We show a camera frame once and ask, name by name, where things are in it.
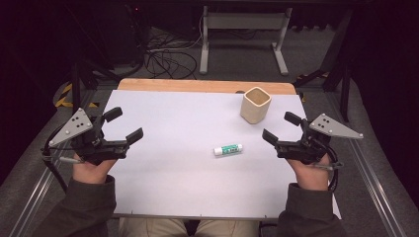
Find person's right hand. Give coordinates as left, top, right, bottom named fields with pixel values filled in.
left=287, top=153, right=331, bottom=192

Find grey metal stand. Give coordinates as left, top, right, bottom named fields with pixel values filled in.
left=199, top=5, right=294, bottom=77

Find person's left hand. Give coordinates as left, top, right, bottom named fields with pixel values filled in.
left=72, top=153, right=118, bottom=186

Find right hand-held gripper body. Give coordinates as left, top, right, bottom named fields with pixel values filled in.
left=276, top=113, right=365, bottom=166

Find black metal stand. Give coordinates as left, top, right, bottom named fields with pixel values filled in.
left=293, top=6, right=357, bottom=123

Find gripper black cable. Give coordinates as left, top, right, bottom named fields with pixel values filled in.
left=312, top=137, right=345, bottom=194
left=41, top=123, right=83, bottom=195

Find yellow black hazard tape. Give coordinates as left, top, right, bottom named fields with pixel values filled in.
left=54, top=82, right=100, bottom=109

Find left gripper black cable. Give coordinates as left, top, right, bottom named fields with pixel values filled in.
left=41, top=123, right=83, bottom=195

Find tangle of black cables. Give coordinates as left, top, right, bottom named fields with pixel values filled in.
left=143, top=13, right=204, bottom=81

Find black tripod stand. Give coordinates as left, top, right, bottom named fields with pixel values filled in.
left=65, top=3, right=146, bottom=117

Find white paper sheet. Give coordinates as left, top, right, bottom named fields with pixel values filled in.
left=102, top=89, right=342, bottom=221

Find beige square cup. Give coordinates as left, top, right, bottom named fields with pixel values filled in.
left=239, top=86, right=273, bottom=125

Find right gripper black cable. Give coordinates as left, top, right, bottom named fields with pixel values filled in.
left=312, top=137, right=345, bottom=194

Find person's legs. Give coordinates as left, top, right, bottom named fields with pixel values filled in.
left=118, top=216, right=261, bottom=237

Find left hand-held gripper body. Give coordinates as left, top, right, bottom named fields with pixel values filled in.
left=47, top=107, right=130, bottom=166

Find white green glue stick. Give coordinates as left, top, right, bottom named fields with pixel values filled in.
left=212, top=143, right=244, bottom=157

